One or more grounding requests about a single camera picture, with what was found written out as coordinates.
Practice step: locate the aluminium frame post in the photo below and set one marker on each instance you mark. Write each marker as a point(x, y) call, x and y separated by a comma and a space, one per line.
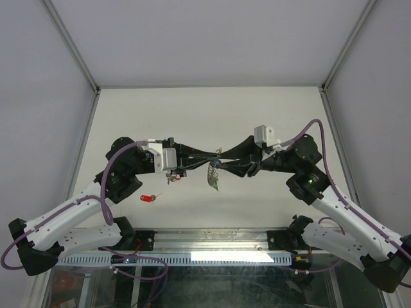
point(69, 43)
point(350, 42)

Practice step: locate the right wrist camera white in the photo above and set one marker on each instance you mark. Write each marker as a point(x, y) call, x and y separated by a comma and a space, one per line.
point(265, 138)

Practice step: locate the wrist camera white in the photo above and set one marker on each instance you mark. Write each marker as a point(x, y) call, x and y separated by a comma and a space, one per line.
point(265, 138)
point(164, 159)

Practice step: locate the right aluminium frame post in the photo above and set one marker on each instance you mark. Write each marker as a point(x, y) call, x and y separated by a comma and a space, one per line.
point(350, 42)

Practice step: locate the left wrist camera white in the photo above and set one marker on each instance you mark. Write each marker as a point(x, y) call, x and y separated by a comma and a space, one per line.
point(164, 159)

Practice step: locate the left aluminium frame post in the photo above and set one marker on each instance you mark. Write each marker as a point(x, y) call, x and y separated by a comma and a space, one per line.
point(69, 43)

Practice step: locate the aluminium mounting rail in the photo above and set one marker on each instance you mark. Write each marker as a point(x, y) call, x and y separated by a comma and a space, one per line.
point(192, 239)

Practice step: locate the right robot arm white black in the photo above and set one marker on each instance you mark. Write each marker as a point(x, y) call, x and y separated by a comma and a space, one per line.
point(380, 253)

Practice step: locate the large grey keyring yellow handle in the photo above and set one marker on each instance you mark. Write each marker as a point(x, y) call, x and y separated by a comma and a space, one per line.
point(212, 174)

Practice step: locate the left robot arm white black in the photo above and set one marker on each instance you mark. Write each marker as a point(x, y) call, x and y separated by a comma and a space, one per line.
point(85, 221)

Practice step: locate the grey slotted cable duct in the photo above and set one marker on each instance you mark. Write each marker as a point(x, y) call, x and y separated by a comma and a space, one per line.
point(179, 259)

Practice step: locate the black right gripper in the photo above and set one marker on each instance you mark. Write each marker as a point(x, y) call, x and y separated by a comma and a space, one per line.
point(246, 149)

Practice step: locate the silver key pair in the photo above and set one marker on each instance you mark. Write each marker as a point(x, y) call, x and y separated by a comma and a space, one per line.
point(172, 177)

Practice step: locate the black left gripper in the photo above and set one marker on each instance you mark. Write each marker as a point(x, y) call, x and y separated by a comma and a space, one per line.
point(198, 158)

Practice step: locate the red key tag with key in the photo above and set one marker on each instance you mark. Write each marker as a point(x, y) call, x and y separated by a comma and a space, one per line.
point(150, 198)

